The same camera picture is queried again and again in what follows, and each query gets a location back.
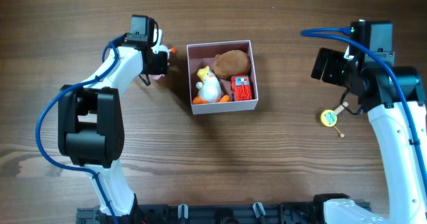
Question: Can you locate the blue left cable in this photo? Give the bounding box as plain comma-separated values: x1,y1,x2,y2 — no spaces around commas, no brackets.
35,33,127,224

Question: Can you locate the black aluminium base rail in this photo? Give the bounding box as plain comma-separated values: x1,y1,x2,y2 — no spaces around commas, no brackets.
75,202,373,224

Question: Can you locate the pink hat duck toy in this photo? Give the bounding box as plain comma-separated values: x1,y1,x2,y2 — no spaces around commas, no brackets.
149,45,176,81

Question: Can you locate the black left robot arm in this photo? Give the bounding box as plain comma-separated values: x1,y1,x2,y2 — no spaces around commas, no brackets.
58,15,170,223

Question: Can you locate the white box pink interior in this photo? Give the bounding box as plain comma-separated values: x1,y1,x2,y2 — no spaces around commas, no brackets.
187,40,259,115

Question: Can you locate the yellow toy rattle drum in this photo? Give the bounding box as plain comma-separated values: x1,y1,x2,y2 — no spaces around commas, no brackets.
320,102,348,138

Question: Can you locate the white plush duck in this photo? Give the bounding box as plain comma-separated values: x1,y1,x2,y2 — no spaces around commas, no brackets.
192,66,231,105

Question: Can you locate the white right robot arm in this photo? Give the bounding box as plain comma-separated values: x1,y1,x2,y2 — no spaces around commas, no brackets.
300,20,426,223

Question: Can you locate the red toy fire truck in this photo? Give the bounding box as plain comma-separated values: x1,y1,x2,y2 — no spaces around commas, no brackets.
231,75,253,101

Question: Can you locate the brown plush capybara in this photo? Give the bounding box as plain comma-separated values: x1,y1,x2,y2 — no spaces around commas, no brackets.
213,50,252,80

